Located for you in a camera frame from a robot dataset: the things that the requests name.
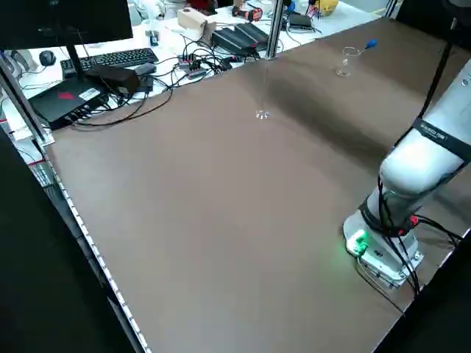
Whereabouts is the clear glass graduated cylinder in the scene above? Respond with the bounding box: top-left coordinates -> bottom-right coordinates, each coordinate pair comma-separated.
253,58 -> 272,121

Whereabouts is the USB hub with red ports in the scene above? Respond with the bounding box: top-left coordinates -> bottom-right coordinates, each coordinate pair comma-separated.
177,54 -> 208,80

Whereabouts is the black power supply box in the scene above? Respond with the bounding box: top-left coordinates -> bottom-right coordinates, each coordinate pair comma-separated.
211,28 -> 261,57
234,22 -> 270,52

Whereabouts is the brown cardboard piece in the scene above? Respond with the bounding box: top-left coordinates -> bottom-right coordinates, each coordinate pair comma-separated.
200,20 -> 219,46

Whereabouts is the clear glass beaker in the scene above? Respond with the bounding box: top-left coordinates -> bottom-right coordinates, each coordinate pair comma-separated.
334,46 -> 361,78

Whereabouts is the black adapter brick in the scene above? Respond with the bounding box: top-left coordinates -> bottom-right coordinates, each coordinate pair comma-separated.
85,65 -> 141,97

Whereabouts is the orange and black power tool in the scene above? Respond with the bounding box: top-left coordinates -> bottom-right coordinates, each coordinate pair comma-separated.
230,6 -> 263,20

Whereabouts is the black keyboard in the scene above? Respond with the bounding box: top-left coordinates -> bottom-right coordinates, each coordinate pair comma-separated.
60,47 -> 160,79

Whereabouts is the black case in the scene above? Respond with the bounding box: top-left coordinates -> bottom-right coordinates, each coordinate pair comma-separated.
288,13 -> 314,32

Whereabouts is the black mini computer red logo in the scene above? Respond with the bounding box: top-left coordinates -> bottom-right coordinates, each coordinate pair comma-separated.
27,78 -> 110,130

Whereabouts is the yellow object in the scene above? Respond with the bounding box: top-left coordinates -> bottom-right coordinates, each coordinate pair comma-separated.
316,0 -> 340,18

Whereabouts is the black computer monitor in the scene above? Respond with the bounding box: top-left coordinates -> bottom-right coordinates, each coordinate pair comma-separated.
0,0 -> 134,80

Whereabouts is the long black cable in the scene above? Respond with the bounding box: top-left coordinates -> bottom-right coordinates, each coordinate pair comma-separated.
69,68 -> 176,129

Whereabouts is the aluminium profile post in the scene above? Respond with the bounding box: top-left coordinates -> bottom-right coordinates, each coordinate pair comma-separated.
265,0 -> 285,60

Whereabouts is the aluminium table edge rail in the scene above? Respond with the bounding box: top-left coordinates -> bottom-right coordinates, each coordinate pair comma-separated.
35,141 -> 152,353

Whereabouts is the black base cable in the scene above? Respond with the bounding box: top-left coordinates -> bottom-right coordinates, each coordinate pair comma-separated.
415,215 -> 464,248
355,255 -> 408,317

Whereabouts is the aluminium frame post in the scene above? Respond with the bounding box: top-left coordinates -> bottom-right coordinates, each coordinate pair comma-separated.
0,57 -> 56,145

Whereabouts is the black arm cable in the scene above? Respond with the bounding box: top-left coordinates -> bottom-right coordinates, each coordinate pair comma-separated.
375,16 -> 460,240

